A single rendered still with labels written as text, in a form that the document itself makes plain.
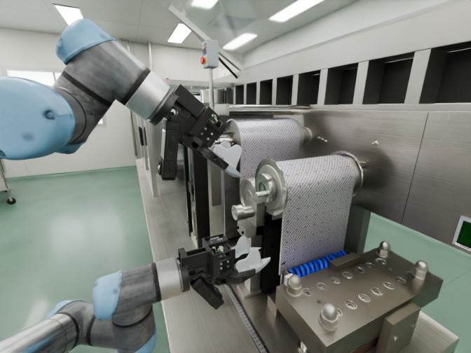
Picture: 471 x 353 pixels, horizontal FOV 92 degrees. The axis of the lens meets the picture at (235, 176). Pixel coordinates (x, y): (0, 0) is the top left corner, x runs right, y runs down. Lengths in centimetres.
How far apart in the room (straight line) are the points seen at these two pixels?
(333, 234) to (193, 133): 50
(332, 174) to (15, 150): 60
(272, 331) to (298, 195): 36
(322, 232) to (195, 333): 43
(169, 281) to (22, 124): 35
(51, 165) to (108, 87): 591
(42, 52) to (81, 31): 577
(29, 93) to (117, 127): 572
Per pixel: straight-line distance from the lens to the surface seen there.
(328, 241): 73
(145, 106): 41
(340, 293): 65
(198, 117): 44
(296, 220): 60
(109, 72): 41
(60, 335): 58
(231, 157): 46
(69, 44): 42
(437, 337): 85
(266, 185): 56
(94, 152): 609
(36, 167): 637
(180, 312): 75
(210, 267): 52
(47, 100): 28
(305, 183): 58
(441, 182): 71
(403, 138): 74
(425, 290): 76
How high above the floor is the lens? 145
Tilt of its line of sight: 17 degrees down
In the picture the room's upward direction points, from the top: straight up
